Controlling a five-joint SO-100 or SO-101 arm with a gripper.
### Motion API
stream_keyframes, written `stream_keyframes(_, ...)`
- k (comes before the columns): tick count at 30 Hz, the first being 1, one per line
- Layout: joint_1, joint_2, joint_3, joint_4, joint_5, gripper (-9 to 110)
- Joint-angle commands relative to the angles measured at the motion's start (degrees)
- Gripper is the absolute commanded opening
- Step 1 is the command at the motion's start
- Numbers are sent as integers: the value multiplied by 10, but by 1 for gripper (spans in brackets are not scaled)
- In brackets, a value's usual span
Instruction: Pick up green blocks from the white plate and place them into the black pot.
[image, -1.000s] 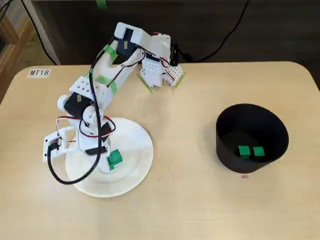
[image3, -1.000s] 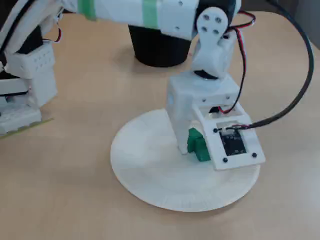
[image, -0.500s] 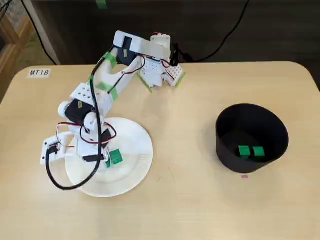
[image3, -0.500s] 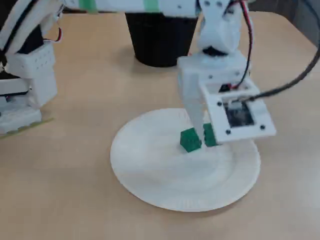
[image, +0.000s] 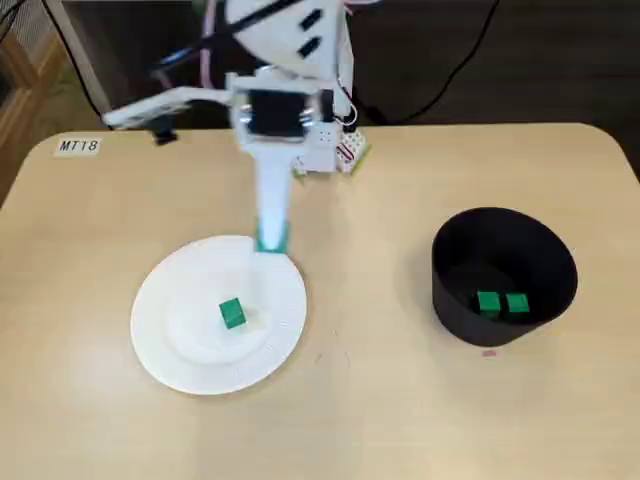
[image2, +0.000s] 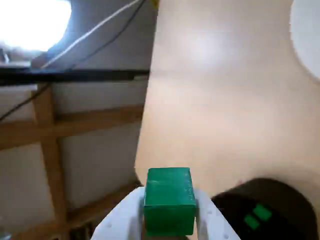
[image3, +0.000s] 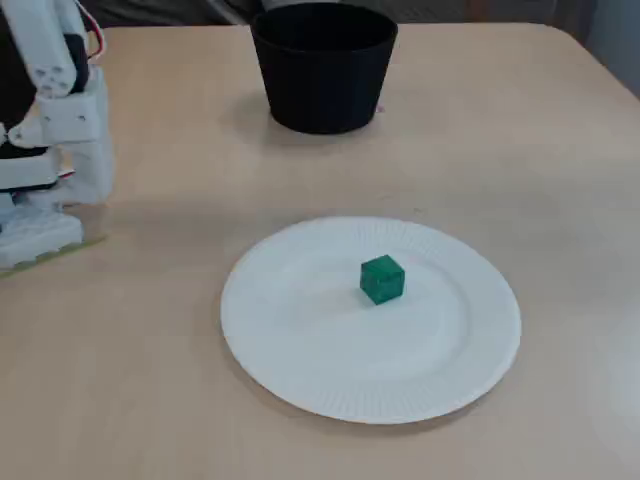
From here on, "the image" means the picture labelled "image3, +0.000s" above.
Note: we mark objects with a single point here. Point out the green base tape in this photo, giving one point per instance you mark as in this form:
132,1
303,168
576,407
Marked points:
55,254

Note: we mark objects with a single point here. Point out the black plastic cup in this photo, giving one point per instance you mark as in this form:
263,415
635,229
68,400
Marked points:
320,75

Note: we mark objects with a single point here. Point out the white paper plate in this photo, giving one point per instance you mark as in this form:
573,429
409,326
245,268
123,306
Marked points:
375,370

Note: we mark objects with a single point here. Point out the green block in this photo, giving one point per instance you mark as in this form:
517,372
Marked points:
382,280

